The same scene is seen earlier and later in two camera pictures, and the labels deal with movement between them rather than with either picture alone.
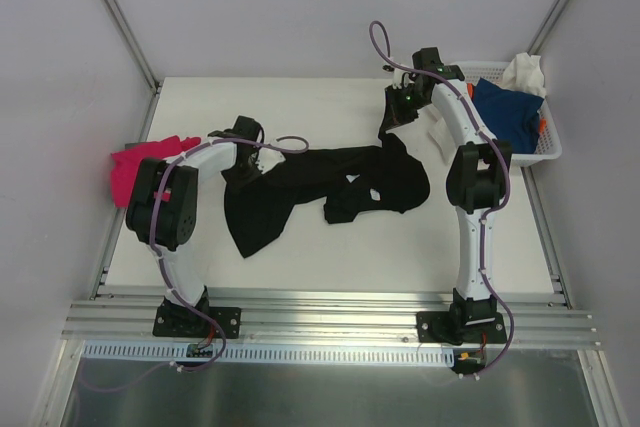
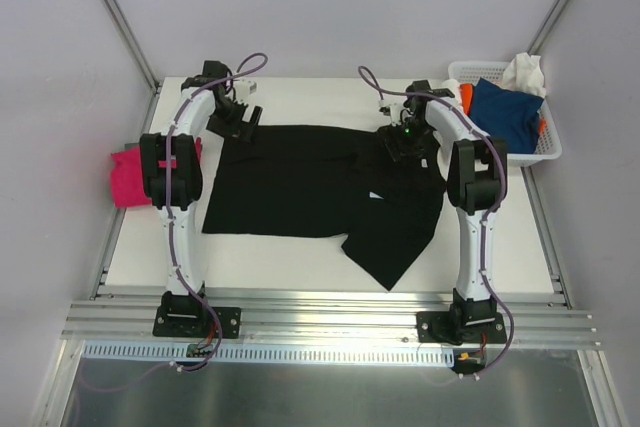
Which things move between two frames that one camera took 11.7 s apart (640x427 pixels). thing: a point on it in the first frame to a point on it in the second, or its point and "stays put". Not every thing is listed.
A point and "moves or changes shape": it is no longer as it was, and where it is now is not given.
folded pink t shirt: [125, 161] stays put
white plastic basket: [549, 145] stays put
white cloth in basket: [524, 72] stays put
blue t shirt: [513, 116] stays put
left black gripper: [240, 173] to [232, 127]
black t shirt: [347, 180] moves or changes shape
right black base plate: [447, 327] stays put
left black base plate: [208, 322] stays put
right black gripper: [396, 110] to [400, 142]
